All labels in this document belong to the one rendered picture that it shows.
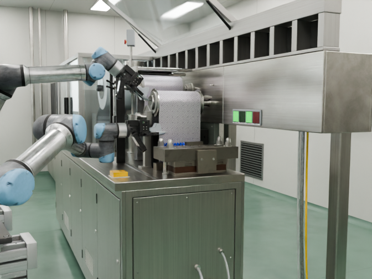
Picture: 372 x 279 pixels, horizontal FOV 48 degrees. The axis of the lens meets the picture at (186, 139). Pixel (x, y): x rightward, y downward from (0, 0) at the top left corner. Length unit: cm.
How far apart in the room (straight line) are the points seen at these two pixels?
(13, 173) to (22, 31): 638
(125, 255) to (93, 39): 618
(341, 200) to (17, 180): 121
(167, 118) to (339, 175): 91
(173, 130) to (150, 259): 66
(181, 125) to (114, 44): 578
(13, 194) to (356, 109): 124
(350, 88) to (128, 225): 108
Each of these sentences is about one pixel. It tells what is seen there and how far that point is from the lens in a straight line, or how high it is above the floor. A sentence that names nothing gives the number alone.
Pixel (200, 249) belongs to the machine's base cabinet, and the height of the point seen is 54.
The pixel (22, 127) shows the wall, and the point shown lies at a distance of 762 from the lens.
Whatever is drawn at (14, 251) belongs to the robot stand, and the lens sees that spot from 155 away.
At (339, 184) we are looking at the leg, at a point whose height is 93.
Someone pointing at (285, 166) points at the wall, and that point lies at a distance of 569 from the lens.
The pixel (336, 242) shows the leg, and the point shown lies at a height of 69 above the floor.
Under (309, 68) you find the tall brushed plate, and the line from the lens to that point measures 167.
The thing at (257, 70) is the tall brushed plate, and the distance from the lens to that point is 196.
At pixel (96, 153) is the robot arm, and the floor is 100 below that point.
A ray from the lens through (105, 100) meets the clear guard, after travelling 315.
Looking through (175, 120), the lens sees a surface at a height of 116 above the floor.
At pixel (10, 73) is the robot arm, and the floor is 137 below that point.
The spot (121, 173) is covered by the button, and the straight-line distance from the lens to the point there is 200.
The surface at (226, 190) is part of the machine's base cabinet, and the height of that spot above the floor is 82.
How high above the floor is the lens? 125
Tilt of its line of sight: 5 degrees down
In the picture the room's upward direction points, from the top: straight up
